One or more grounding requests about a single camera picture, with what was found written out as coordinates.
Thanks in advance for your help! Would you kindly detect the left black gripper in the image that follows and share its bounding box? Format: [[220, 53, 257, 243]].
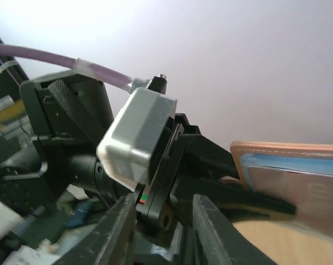
[[136, 113, 296, 231]]

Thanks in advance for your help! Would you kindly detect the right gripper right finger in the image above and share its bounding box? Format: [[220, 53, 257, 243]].
[[192, 194, 275, 264]]

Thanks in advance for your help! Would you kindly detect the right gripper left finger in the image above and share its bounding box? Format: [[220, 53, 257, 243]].
[[55, 194, 136, 265]]

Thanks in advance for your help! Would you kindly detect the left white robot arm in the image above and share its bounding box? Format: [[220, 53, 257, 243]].
[[0, 71, 296, 246]]

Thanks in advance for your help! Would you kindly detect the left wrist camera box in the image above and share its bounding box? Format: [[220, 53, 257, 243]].
[[96, 88, 177, 191]]

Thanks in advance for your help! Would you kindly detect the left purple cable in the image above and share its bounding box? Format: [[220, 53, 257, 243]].
[[0, 43, 151, 93]]

